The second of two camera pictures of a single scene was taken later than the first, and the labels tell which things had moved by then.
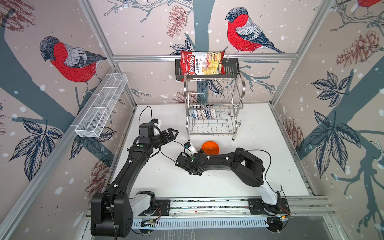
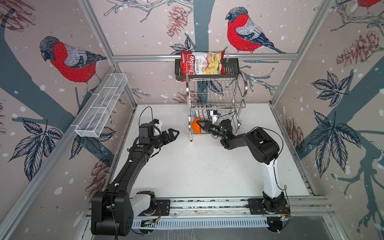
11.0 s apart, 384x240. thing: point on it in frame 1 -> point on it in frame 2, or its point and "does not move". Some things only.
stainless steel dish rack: x=212 y=104 does not move
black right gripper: x=200 y=154 -> x=208 y=127
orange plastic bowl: x=210 y=148 -> x=195 y=126
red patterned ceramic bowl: x=199 y=113 does not move
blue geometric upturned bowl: x=208 y=113 does not move
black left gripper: x=172 y=137 does not move
